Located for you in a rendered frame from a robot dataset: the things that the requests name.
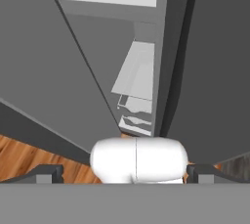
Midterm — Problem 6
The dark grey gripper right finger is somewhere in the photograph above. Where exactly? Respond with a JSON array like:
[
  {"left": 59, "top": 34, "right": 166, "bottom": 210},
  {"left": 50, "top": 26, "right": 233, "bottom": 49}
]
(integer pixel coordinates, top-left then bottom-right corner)
[{"left": 187, "top": 163, "right": 250, "bottom": 184}]

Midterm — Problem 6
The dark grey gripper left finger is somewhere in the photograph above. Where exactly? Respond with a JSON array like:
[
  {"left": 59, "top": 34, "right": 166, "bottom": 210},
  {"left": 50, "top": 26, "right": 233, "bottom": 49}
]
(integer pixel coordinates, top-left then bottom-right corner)
[{"left": 0, "top": 164, "right": 64, "bottom": 184}]

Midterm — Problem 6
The white rounded cylinder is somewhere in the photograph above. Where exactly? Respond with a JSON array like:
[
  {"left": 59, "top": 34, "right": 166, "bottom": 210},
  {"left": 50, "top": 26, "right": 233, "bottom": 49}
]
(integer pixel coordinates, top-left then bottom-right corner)
[{"left": 89, "top": 136, "right": 189, "bottom": 185}]

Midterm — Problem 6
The white fridge drawer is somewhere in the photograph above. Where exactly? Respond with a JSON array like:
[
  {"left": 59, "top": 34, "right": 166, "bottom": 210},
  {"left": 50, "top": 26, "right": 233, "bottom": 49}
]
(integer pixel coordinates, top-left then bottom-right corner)
[
  {"left": 118, "top": 114, "right": 153, "bottom": 137},
  {"left": 116, "top": 94, "right": 153, "bottom": 115}
]

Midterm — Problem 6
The grey fridge door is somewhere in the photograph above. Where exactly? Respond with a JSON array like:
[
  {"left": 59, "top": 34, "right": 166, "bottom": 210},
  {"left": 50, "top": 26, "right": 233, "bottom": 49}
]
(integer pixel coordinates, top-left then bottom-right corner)
[
  {"left": 0, "top": 0, "right": 123, "bottom": 165},
  {"left": 159, "top": 0, "right": 250, "bottom": 170}
]

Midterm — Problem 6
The pale glass fridge shelf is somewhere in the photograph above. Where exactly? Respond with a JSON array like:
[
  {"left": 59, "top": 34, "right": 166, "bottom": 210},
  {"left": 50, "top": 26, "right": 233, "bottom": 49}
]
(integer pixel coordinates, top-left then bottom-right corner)
[{"left": 110, "top": 39, "right": 156, "bottom": 102}]

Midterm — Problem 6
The grey fridge cabinet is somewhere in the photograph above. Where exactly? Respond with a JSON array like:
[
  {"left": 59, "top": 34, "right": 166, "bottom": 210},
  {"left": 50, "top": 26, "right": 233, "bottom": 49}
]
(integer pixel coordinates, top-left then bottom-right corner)
[{"left": 42, "top": 0, "right": 200, "bottom": 138}]

